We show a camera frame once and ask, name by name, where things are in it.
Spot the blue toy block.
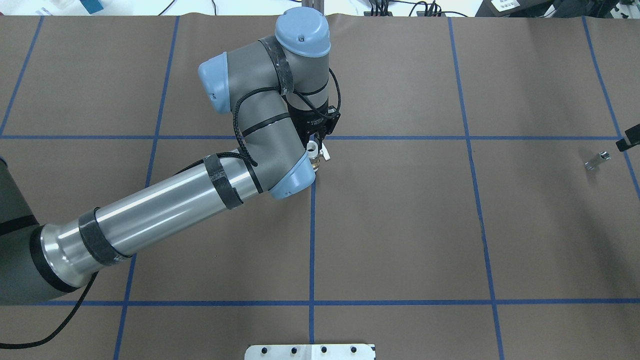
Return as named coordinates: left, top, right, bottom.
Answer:
left=80, top=0, right=105, bottom=15

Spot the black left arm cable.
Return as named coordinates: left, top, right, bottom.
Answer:
left=0, top=65, right=343, bottom=350

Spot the chrome angle pipe fitting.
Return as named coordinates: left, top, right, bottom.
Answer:
left=583, top=151, right=611, bottom=171

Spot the white brass PPR valve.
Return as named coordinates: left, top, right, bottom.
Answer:
left=306, top=140, right=331, bottom=173

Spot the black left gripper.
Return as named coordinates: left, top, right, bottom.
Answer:
left=286, top=96, right=342, bottom=143

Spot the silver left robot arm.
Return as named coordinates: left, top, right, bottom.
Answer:
left=0, top=6, right=340, bottom=306

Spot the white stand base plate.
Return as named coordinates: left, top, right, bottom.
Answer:
left=244, top=343, right=377, bottom=360

